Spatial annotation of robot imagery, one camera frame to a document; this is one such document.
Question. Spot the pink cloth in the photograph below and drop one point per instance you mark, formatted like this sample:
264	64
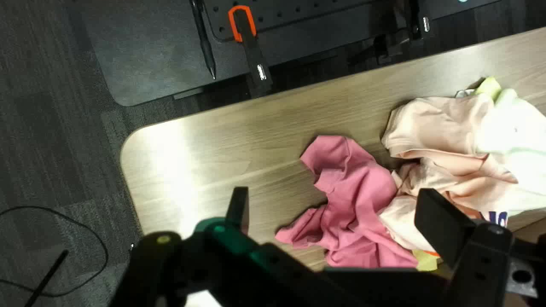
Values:
353	199

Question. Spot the yellow flat cloth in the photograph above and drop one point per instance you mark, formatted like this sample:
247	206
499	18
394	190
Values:
428	264

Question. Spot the peach cloth with print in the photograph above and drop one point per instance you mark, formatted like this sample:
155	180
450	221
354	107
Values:
438	138

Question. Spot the pale green knitted cloth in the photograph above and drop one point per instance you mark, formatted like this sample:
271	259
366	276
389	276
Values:
518	138

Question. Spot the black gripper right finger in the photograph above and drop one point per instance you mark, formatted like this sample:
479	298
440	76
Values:
445	228

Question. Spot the black rod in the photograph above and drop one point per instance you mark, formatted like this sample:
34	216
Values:
46	279

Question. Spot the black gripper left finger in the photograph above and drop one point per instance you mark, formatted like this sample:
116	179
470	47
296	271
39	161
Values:
240	208

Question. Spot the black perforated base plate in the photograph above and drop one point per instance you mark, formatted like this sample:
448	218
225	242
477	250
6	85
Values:
319	11

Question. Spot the thin black screwdriver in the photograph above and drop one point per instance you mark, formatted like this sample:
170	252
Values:
204	40

